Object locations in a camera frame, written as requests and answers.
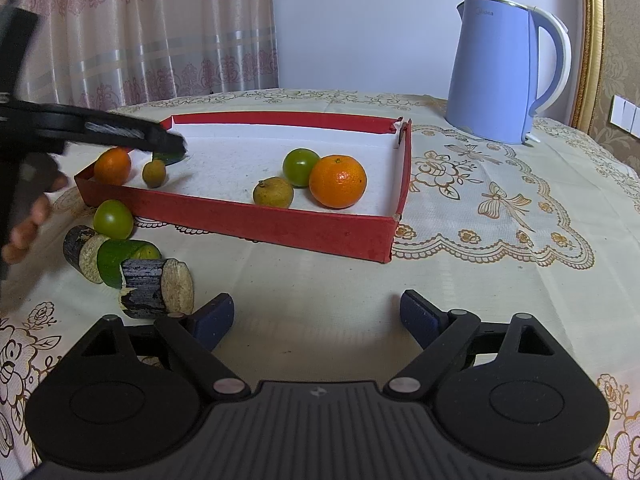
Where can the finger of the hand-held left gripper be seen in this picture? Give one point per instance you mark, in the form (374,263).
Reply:
(155,137)

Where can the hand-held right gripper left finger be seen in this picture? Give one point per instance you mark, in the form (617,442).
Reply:
(215,317)

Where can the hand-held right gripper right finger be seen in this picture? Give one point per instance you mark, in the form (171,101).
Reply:
(420,316)

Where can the green cucumber piece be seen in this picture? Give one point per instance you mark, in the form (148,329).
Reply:
(168,159)
(122,260)

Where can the small brown longan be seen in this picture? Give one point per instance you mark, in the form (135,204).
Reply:
(154,174)

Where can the small orange tangerine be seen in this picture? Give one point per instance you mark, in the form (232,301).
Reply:
(112,166)

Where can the dark eggplant piece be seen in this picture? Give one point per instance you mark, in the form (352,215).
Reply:
(80,252)
(150,290)

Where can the red shallow cardboard tray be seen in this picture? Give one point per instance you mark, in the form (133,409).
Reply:
(225,170)

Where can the green tomato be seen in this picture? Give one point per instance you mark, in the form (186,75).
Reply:
(300,167)
(113,219)

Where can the small yellow-green lemon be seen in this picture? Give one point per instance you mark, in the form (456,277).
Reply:
(272,193)

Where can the large orange tangerine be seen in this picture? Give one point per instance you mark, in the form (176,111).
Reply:
(337,182)

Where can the person's left hand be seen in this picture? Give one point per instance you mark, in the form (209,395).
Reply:
(36,215)

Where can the pink patterned curtain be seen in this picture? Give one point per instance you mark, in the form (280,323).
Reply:
(150,35)

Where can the blue electric kettle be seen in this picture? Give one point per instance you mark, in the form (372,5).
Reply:
(490,70)

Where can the white wall switch panel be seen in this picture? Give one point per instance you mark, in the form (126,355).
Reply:
(626,116)

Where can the gold wall moulding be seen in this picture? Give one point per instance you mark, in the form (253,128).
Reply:
(590,35)

